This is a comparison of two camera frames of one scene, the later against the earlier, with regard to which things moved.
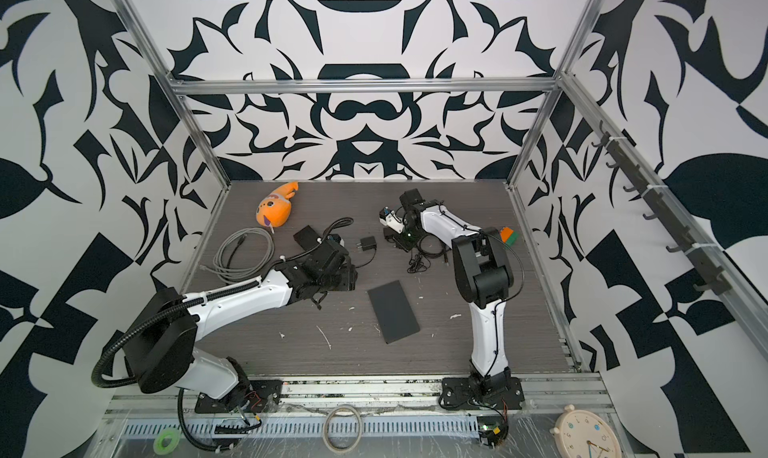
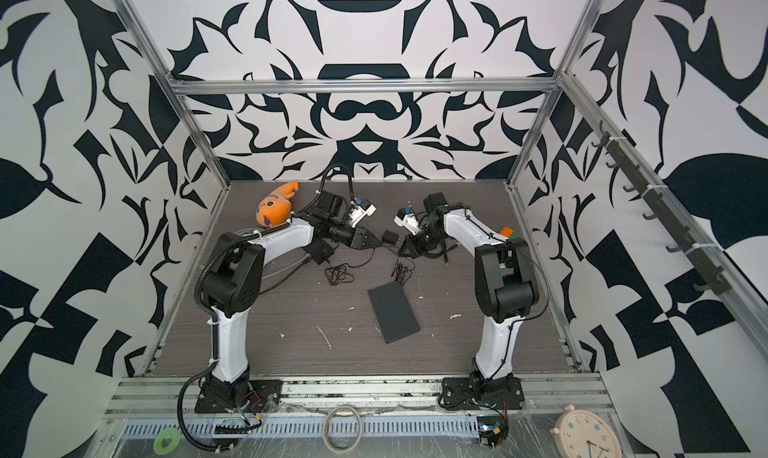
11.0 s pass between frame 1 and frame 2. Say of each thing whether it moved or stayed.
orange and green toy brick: stayed
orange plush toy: stayed
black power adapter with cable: moved
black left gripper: moved
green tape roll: stayed
